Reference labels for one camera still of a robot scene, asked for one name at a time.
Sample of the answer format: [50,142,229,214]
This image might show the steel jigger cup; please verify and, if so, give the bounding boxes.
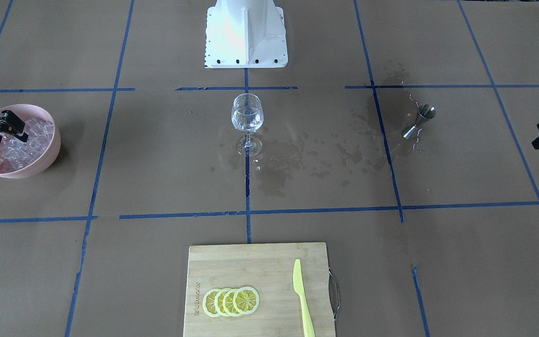
[402,104,437,140]

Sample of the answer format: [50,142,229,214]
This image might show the clear ice cubes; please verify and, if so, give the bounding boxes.
[0,117,54,173]

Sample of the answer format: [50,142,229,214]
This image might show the clear wine glass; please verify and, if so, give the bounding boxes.
[231,93,264,157]

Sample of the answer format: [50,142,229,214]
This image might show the pink bowl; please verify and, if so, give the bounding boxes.
[0,104,61,179]

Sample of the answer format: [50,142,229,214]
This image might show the lemon slice one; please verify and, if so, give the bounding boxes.
[203,288,220,317]

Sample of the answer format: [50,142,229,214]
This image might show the lemon slice two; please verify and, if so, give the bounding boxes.
[214,288,231,316]

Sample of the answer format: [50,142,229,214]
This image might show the lemon slice three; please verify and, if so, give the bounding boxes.
[222,288,241,316]

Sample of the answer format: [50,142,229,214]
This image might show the lemon slice four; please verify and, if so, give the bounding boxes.
[233,286,260,315]

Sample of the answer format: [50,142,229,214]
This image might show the wooden cutting board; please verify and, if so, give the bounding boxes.
[182,242,336,337]

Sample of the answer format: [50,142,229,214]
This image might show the yellow plastic knife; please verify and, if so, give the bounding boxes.
[291,258,316,337]

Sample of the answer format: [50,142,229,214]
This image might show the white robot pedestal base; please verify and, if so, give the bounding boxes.
[204,0,289,69]

